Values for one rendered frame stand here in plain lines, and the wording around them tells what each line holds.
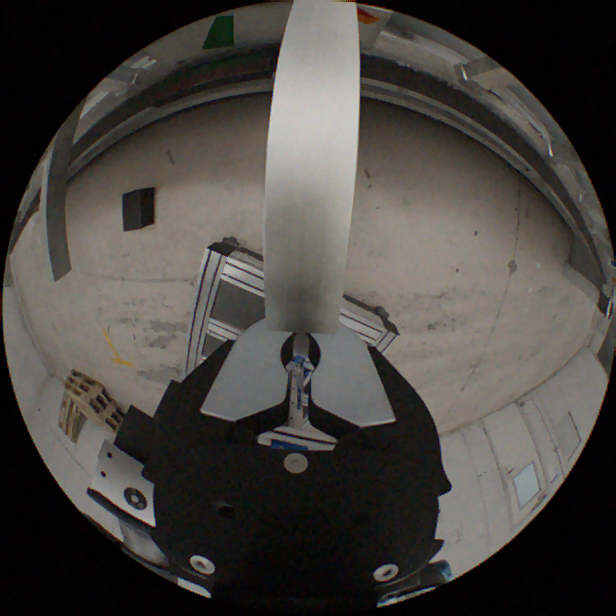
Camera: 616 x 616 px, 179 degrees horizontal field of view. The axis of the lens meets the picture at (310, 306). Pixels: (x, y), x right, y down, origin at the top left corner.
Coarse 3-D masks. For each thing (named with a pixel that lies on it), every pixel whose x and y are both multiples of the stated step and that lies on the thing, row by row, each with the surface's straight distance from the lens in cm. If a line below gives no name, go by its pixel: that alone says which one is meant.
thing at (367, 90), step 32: (416, 32) 58; (448, 32) 57; (128, 64) 71; (192, 96) 103; (224, 96) 100; (384, 96) 94; (128, 128) 125; (512, 160) 133; (544, 192) 170; (608, 256) 245
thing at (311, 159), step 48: (336, 0) 15; (288, 48) 10; (336, 48) 10; (288, 96) 8; (336, 96) 8; (288, 144) 8; (336, 144) 8; (288, 192) 7; (336, 192) 7; (288, 240) 8; (336, 240) 8; (288, 288) 8; (336, 288) 8
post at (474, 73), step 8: (488, 56) 36; (472, 64) 37; (480, 64) 36; (488, 64) 35; (496, 64) 34; (472, 72) 37; (480, 72) 35; (488, 72) 34; (496, 72) 34; (504, 72) 34; (472, 80) 37; (480, 80) 37; (488, 80) 36; (496, 80) 36; (504, 80) 35; (512, 80) 35; (488, 88) 38
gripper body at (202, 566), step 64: (192, 448) 6; (256, 448) 6; (192, 512) 6; (256, 512) 6; (320, 512) 6; (384, 512) 6; (192, 576) 7; (256, 576) 6; (320, 576) 6; (384, 576) 6
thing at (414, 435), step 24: (384, 360) 9; (384, 384) 8; (408, 384) 9; (408, 408) 8; (360, 432) 7; (384, 432) 7; (408, 432) 7; (432, 432) 8; (408, 456) 7; (432, 456) 7; (432, 480) 7
